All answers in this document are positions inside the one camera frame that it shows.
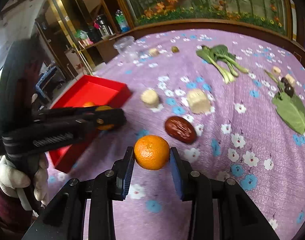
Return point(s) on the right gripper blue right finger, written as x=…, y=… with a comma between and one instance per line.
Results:
x=180, y=171

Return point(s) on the round red jujube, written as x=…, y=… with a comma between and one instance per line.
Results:
x=180, y=129

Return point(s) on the large green leaf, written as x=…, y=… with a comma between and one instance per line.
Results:
x=291, y=110

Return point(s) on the round white banana chunk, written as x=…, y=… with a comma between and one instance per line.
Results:
x=150, y=98

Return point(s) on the white gloved left hand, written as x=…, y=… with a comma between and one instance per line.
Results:
x=11, y=180

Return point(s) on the square white banana chunk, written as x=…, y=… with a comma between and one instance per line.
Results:
x=198, y=101

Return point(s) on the dark cherries on leaf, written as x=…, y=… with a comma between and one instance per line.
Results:
x=288, y=89

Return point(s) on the purple floral tablecloth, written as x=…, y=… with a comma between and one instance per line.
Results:
x=241, y=137

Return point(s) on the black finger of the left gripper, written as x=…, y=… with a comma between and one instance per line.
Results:
x=62, y=112

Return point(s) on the red shallow tray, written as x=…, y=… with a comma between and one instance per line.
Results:
x=88, y=93

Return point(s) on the green label water bottle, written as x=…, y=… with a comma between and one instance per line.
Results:
x=121, y=20

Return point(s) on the green olive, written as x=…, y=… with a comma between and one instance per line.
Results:
x=174, y=49

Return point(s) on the green bok choy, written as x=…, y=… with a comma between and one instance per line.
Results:
x=224, y=61

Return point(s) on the dark thermos flask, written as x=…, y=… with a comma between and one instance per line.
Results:
x=103, y=25

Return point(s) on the clear plastic cup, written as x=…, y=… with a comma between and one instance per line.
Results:
x=126, y=48

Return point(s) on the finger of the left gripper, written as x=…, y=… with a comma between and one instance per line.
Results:
x=89, y=122

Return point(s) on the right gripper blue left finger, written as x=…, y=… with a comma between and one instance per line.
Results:
x=123, y=169

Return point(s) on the blue covered desk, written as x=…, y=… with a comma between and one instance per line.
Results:
x=43, y=81

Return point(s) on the small pale banana piece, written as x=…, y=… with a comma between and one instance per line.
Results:
x=153, y=52

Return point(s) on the orange mandarin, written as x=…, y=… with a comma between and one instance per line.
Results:
x=89, y=104
x=152, y=152

